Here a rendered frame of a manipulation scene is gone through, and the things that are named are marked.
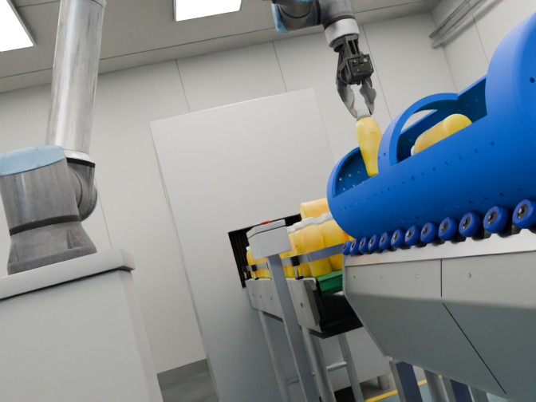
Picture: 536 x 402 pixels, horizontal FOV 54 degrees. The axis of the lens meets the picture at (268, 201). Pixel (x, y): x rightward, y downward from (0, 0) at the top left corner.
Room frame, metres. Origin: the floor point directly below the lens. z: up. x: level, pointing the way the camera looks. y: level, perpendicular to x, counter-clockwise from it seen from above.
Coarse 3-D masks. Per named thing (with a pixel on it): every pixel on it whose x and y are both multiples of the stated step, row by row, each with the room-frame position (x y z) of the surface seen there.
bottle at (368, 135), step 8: (360, 120) 1.40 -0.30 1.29; (368, 120) 1.39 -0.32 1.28; (360, 128) 1.40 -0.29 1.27; (368, 128) 1.39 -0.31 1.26; (376, 128) 1.39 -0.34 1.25; (360, 136) 1.40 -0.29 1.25; (368, 136) 1.39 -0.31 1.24; (376, 136) 1.39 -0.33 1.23; (360, 144) 1.41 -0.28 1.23; (368, 144) 1.39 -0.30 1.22; (376, 144) 1.39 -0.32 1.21; (368, 152) 1.39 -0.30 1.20; (376, 152) 1.39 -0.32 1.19; (368, 160) 1.40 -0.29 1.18; (376, 160) 1.39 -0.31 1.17; (368, 168) 1.40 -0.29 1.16; (376, 168) 1.39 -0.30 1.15
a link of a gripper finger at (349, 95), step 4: (344, 88) 1.41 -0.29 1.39; (348, 88) 1.39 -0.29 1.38; (348, 92) 1.40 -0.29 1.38; (352, 92) 1.38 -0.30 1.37; (348, 96) 1.40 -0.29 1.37; (352, 96) 1.37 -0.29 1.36; (348, 100) 1.40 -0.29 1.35; (352, 100) 1.38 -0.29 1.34; (348, 104) 1.40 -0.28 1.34; (352, 104) 1.39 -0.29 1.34; (348, 108) 1.41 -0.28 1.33; (352, 108) 1.41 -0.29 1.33; (352, 112) 1.41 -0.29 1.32; (356, 112) 1.41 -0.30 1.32; (356, 116) 1.41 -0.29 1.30
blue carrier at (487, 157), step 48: (528, 48) 0.65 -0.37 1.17; (432, 96) 1.07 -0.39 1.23; (480, 96) 1.05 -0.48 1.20; (528, 96) 0.65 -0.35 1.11; (384, 144) 1.07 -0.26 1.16; (432, 144) 0.86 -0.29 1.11; (480, 144) 0.74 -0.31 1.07; (528, 144) 0.66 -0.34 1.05; (336, 192) 1.50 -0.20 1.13; (384, 192) 1.10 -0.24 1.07; (432, 192) 0.93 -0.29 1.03; (480, 192) 0.82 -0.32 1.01; (528, 192) 0.74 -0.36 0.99
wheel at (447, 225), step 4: (444, 220) 0.98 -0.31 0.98; (448, 220) 0.97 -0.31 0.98; (452, 220) 0.96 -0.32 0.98; (456, 220) 0.96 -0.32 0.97; (440, 224) 0.99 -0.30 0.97; (444, 224) 0.98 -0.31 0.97; (448, 224) 0.96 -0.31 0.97; (452, 224) 0.95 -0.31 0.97; (456, 224) 0.96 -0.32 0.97; (440, 228) 0.99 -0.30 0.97; (444, 228) 0.97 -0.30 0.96; (448, 228) 0.95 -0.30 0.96; (452, 228) 0.95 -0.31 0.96; (456, 228) 0.95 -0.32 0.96; (440, 232) 0.98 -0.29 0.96; (444, 232) 0.96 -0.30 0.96; (448, 232) 0.96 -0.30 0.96; (452, 232) 0.95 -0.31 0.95; (440, 236) 0.97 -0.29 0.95; (444, 236) 0.96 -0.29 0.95; (448, 236) 0.96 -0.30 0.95; (452, 236) 0.96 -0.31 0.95; (448, 240) 0.97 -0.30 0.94
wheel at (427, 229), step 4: (428, 224) 1.05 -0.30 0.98; (432, 224) 1.03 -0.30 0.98; (436, 224) 1.04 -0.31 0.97; (424, 228) 1.06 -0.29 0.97; (428, 228) 1.04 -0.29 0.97; (432, 228) 1.03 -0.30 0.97; (436, 228) 1.03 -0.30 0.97; (424, 232) 1.05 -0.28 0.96; (428, 232) 1.03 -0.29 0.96; (432, 232) 1.03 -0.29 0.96; (436, 232) 1.03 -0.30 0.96; (420, 236) 1.06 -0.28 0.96; (424, 236) 1.04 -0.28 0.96; (428, 236) 1.03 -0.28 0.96; (432, 236) 1.03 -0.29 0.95; (424, 240) 1.04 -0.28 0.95; (428, 240) 1.03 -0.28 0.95; (432, 240) 1.03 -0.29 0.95
